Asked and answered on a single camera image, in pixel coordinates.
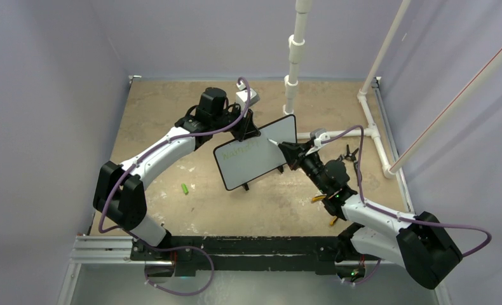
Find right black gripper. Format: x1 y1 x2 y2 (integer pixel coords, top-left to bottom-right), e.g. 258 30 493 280
280 140 329 194

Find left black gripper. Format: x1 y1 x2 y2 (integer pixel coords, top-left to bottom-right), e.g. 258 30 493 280
212 102 261 143

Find white whiteboard marker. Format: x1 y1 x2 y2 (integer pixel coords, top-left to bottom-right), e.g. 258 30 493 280
268 139 279 146

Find small black-framed whiteboard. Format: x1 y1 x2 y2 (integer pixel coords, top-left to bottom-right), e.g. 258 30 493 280
213 114 297 191

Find green marker cap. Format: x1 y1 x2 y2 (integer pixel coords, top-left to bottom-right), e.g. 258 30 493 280
181 184 189 195

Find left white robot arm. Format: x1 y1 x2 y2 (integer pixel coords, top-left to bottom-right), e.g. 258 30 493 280
93 86 260 260

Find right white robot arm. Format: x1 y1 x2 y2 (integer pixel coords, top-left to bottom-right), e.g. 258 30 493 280
277 142 463 289

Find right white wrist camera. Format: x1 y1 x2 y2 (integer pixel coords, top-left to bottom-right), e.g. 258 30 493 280
306 128 330 155

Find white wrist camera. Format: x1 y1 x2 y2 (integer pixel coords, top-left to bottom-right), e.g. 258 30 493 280
235 88 261 109
306 128 330 155

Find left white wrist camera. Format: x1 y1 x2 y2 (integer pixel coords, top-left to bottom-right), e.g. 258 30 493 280
235 88 261 109

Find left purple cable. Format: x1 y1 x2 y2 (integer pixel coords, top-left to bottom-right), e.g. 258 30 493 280
98 77 252 234

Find yellow-handled pliers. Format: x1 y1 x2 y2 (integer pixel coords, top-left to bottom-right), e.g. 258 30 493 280
311 195 339 227

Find black-handled wire stripper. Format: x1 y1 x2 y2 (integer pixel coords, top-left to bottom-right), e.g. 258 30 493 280
338 144 362 186

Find white PVC pipe frame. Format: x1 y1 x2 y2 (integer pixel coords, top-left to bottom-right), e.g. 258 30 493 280
283 1 502 179

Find purple cable loop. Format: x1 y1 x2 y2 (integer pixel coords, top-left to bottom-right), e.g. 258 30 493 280
144 244 217 297

